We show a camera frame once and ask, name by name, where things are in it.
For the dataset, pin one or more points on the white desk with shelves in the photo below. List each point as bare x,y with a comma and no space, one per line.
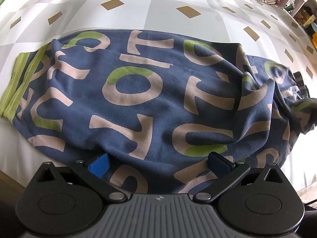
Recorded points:
297,0

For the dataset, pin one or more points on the blue letter print pants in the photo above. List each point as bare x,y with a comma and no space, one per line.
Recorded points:
148,91

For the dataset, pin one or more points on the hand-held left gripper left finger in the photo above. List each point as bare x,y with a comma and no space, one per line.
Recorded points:
99,165

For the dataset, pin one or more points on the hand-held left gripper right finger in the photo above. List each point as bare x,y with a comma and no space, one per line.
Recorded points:
219,164

